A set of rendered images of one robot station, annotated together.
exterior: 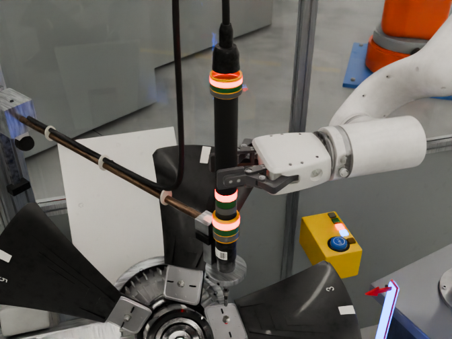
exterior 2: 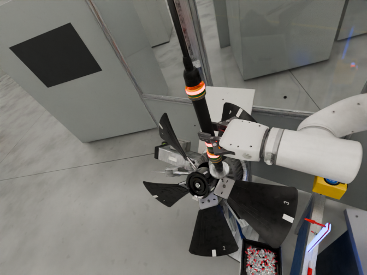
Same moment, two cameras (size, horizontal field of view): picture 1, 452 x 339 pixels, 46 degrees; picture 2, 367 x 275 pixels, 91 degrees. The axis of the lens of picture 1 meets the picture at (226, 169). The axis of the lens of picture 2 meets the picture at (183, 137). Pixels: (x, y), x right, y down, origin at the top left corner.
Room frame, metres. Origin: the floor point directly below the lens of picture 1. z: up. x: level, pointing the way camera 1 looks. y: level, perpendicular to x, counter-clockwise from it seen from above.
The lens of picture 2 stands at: (0.44, -0.29, 1.90)
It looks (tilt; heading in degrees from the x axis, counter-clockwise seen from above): 44 degrees down; 65
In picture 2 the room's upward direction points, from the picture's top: 24 degrees counter-clockwise
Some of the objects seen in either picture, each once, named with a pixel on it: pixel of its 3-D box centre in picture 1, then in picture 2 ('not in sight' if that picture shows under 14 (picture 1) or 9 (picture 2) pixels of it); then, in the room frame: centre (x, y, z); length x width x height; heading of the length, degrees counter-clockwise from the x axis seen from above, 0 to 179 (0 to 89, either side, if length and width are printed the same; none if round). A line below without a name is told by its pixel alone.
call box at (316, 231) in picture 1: (328, 247); (329, 176); (1.03, -0.27, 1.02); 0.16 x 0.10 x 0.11; 15
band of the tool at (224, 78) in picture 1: (226, 83); (195, 90); (0.65, 0.00, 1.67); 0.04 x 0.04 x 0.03
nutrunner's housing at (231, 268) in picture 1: (226, 173); (208, 133); (0.65, 0.00, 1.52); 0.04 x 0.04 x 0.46
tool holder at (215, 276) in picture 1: (221, 247); (216, 160); (0.66, 0.01, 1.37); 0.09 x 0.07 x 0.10; 50
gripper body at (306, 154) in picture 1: (293, 159); (246, 139); (0.68, -0.10, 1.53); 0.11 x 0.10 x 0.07; 106
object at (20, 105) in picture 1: (9, 111); (195, 70); (1.05, 0.48, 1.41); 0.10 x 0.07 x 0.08; 50
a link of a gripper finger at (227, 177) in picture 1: (241, 181); (207, 141); (0.62, -0.02, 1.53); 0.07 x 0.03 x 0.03; 106
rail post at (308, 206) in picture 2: not in sight; (305, 216); (1.07, -0.26, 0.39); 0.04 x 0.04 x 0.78; 15
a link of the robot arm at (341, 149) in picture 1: (331, 154); (272, 145); (0.70, -0.16, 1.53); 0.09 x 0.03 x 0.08; 16
